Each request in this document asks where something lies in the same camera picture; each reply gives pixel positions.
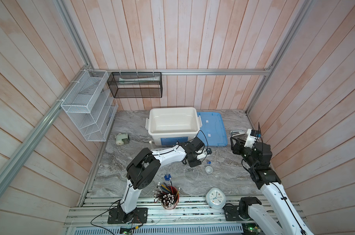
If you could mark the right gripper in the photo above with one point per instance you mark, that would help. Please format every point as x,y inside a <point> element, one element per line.
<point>238,146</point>

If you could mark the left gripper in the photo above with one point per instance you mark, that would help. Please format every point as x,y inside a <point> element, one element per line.
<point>197,162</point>

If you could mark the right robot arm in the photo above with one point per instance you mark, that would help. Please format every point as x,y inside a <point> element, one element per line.
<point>289,221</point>

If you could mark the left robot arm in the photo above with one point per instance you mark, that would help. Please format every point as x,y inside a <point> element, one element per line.
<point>143,168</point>

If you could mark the grey stapler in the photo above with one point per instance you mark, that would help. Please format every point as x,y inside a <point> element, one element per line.
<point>237,133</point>

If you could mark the small white round cap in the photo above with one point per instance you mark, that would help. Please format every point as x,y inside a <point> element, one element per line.
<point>208,169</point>

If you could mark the blue plastic bin lid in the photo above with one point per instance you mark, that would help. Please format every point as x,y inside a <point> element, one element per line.
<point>213,130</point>

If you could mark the red cup of pencils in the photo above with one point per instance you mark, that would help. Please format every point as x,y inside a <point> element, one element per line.
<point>167,195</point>

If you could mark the white alarm clock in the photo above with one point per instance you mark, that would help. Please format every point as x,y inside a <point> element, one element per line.
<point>216,198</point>

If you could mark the white plastic storage bin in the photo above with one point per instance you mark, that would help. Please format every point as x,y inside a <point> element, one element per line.
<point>170,125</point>

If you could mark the green white pencil sharpener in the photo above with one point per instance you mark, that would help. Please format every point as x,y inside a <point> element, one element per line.
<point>122,139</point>

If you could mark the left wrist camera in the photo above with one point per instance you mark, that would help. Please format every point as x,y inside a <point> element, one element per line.
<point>204,154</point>

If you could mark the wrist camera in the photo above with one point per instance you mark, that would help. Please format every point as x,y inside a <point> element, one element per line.
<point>204,154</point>
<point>252,138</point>

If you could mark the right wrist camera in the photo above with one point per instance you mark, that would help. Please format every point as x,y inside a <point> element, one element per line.
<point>252,138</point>

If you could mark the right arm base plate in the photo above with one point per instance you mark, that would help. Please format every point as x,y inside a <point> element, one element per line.
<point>233,213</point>

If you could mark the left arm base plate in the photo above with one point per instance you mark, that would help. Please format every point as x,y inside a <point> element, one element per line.
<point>118,216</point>

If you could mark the black wire mesh basket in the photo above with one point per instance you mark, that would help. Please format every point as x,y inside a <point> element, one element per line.
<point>128,85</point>

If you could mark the white wire mesh shelf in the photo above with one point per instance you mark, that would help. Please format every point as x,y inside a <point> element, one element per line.
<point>90,106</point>

